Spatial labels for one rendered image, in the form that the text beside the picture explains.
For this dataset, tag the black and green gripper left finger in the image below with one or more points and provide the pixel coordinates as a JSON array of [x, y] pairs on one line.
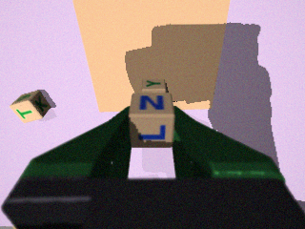
[[89, 154]]

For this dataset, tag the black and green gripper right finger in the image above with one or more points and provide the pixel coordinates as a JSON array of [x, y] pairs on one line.
[[214, 154]]

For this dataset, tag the tan flat mat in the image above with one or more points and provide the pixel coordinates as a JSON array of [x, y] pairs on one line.
[[126, 41]]

